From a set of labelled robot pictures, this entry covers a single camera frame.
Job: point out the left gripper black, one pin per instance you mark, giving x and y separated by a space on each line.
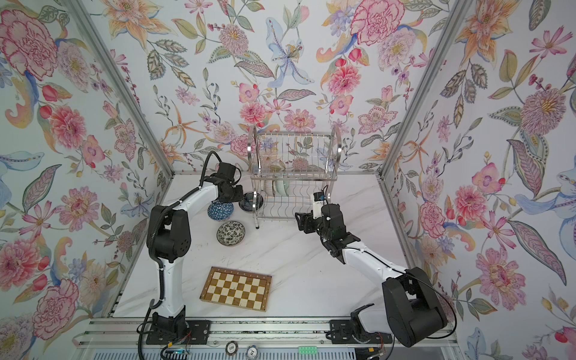
238 193

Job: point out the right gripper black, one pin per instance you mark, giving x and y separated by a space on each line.
307 220

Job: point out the dark petal pattern bowl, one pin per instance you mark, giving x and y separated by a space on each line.
251 202

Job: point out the blue patterned bowl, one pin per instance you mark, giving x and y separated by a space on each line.
220 211

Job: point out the mint green bowl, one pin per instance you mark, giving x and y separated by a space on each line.
281 188

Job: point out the steel wire dish rack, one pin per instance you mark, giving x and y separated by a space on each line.
308 162

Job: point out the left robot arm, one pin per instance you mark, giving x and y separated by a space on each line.
169 240

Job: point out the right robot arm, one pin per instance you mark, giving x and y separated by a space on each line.
411 310

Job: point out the wooden chessboard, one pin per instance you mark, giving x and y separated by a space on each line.
236 288

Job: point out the green connector block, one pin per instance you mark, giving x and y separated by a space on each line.
307 350

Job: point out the round gauge right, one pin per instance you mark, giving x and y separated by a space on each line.
252 353

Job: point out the round gauge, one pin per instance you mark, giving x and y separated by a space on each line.
252 353
231 348

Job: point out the round gauge left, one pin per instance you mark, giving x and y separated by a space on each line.
231 348

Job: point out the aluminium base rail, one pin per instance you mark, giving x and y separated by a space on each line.
262 332

